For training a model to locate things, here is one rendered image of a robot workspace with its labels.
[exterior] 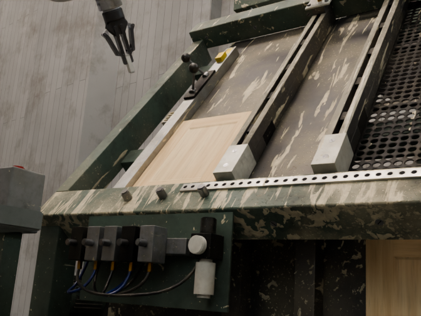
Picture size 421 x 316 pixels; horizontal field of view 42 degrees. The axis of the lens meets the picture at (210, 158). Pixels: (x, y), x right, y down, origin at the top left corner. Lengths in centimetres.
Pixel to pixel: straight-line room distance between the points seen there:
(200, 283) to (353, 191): 41
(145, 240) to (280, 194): 35
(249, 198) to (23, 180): 69
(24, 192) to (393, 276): 104
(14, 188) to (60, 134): 591
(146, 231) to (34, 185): 47
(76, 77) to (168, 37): 141
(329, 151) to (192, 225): 39
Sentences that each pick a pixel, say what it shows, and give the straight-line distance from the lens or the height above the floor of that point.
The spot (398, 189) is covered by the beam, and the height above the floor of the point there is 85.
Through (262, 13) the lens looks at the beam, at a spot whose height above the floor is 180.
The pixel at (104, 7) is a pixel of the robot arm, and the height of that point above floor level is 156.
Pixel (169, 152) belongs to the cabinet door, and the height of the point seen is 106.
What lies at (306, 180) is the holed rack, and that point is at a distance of 133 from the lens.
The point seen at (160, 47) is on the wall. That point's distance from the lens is 717.
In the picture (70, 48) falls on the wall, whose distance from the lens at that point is 803.
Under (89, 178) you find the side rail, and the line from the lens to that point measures 195.
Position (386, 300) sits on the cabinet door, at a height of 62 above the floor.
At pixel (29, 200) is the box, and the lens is 170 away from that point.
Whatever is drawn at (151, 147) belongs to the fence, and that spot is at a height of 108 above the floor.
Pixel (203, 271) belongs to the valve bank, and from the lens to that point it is 132.
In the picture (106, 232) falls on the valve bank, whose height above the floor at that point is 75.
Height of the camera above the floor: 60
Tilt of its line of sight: 14 degrees up
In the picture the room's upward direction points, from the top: 4 degrees clockwise
